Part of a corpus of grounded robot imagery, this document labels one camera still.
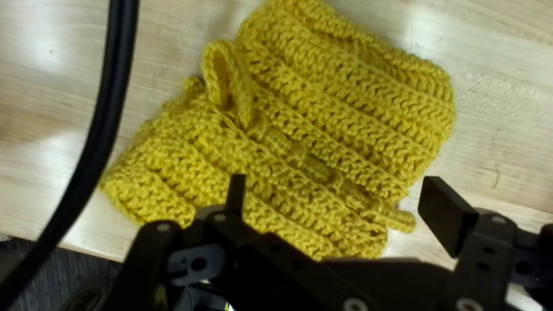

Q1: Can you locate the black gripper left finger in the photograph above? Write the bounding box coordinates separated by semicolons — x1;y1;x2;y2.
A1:
225;171;250;217

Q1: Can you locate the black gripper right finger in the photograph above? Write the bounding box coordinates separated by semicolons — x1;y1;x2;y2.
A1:
417;174;481;259

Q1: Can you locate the yellow knitted cloth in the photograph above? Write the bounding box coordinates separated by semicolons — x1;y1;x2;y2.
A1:
101;0;459;262

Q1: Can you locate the black cable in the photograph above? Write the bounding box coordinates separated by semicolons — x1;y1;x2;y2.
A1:
0;0;142;300

